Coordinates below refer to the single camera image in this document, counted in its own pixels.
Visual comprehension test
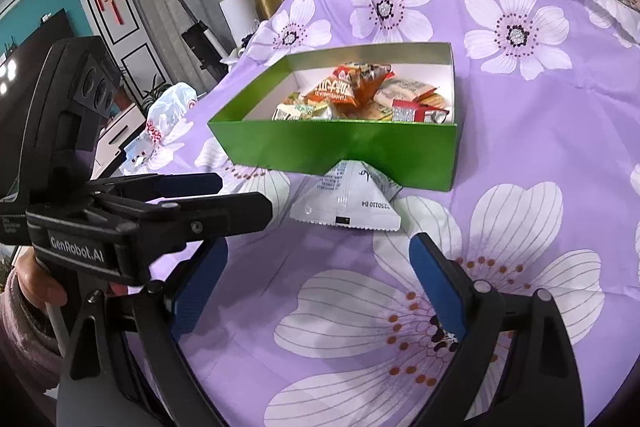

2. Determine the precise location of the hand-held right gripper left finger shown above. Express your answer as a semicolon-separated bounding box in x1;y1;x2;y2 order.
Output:
55;237;229;427

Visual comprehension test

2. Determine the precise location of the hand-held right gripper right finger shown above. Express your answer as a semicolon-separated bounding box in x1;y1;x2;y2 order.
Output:
408;232;587;427

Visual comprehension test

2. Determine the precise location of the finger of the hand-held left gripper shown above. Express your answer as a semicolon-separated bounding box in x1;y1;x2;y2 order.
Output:
91;172;224;200
169;192;274;240

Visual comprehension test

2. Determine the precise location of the white snack packet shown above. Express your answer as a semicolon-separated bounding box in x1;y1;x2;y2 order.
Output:
289;159;403;232

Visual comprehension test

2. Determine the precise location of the pale yellow green snack packet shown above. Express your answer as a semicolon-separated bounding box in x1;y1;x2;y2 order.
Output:
271;93;332;122

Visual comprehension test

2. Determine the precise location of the green cardboard box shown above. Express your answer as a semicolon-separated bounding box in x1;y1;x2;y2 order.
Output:
206;41;459;194

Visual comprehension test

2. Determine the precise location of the orange panda snack packet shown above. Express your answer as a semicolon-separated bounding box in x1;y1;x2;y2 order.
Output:
304;62;394;108

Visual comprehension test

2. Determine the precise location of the small red snack packet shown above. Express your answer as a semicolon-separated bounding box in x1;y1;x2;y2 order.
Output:
391;101;452;126

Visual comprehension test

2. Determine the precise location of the orange cracker packet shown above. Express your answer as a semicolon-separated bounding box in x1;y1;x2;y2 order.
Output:
350;99;396;122
422;88;455;110

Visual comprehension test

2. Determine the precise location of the beige red-edged snack packet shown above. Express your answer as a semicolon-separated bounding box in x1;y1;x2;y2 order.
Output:
374;77;441;108

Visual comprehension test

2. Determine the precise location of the person's left forearm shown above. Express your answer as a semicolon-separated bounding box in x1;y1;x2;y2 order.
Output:
0;274;67;390

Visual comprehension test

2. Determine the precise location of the person's left hand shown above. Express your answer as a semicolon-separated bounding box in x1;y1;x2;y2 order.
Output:
11;252;69;308

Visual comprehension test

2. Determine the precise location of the white television cabinet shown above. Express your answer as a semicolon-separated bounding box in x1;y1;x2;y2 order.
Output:
92;102;147;178

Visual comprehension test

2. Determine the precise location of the white red-print plastic bag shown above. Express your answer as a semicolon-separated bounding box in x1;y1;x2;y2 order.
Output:
122;82;199;171

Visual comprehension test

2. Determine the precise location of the potted plant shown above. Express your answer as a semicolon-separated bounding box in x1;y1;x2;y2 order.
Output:
141;74;173;108

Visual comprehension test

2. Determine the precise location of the black television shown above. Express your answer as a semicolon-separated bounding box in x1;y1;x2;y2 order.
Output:
0;8;75;202

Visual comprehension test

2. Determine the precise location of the black upright vacuum cleaner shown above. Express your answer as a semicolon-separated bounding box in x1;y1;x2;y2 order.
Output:
145;0;228;82

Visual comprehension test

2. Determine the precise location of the purple floral cloth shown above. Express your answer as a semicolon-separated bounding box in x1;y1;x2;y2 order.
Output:
120;0;640;427

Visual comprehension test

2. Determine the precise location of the white cylindrical appliance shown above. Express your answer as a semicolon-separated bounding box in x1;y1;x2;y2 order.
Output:
219;0;261;52

